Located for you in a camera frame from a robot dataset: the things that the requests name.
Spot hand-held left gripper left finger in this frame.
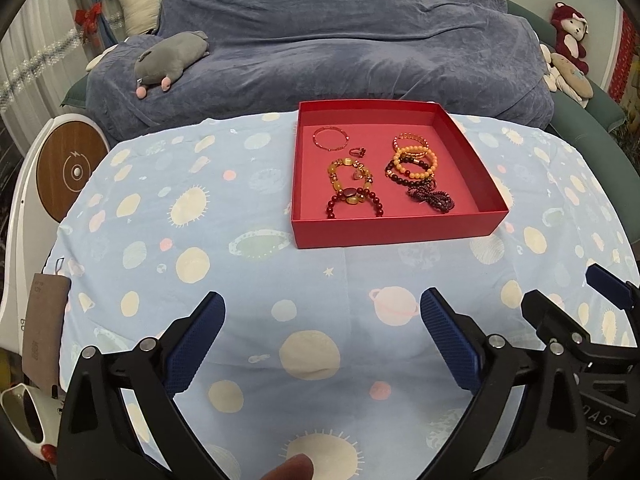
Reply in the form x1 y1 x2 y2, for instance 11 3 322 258
56 290 228 480

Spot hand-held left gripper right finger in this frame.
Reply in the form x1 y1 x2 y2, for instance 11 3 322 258
419 287 591 480

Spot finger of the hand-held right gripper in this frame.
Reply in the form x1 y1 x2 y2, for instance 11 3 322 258
521 289 595 362
585 262 640 313

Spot red jewelry box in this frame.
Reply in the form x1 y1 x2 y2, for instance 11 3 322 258
290 100 511 250

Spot purple small-bead strand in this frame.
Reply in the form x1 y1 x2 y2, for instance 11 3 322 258
406 182 457 214

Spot dark wooden bead bracelet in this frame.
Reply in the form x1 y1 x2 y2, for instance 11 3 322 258
384 155 436 189

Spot dark red bead bracelet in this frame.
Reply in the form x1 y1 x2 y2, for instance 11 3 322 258
325 187 387 220

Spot yellow cat-eye bead bracelet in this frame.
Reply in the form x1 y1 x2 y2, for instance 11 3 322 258
326 158 375 206

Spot light blue planet-print sheet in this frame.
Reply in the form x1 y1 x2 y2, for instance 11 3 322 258
47 110 640 480

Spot green sofa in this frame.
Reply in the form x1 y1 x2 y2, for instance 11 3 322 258
505 0 629 134

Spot cream plush toy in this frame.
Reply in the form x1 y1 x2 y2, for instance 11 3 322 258
540 42 595 109

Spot braided gold bangle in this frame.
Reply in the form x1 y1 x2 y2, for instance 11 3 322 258
392 131 431 154

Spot white device with wooden disc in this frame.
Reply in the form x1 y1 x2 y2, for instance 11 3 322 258
0 114 111 357

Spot thin red gold bangle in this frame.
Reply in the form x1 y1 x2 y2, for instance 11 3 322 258
312 126 350 152

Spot red bear plush toy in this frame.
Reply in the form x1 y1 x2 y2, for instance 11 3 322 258
550 2 591 74

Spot grey mouse plush toy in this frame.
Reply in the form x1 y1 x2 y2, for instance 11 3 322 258
134 30 211 100

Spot white lace curtain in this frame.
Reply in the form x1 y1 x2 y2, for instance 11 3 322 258
0 0 96 127

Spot blue curtain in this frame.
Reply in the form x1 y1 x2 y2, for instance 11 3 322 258
80 0 122 57

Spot blue-grey velvet blanket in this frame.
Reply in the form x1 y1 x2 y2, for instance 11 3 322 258
85 0 556 141

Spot red ribbon bow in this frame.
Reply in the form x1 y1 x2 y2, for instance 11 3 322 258
75 2 104 34

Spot red wall hanging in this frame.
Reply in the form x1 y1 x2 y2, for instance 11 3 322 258
607 10 639 104

